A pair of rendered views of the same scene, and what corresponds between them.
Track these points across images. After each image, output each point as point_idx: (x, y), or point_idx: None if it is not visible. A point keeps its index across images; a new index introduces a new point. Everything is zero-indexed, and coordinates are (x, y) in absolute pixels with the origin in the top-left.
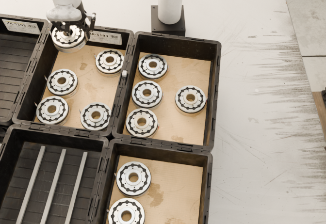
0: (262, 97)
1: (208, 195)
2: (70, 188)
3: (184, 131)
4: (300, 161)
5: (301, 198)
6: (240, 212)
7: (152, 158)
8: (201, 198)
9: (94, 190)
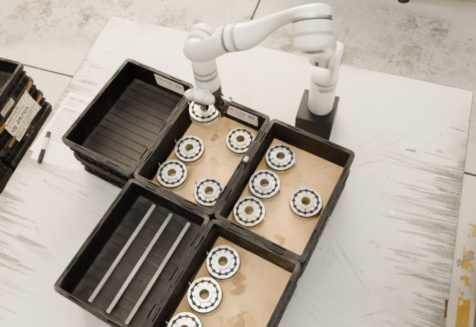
0: (395, 222)
1: (282, 301)
2: (165, 251)
3: (288, 233)
4: (410, 305)
5: None
6: None
7: (248, 249)
8: None
9: (182, 260)
